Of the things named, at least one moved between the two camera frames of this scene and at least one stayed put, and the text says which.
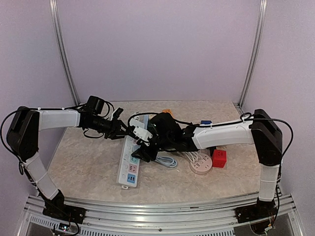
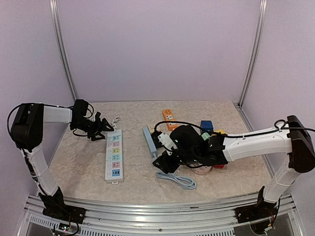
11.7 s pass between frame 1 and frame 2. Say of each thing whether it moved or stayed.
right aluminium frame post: stayed
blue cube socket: stayed
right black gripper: moved
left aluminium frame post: stayed
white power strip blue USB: moved
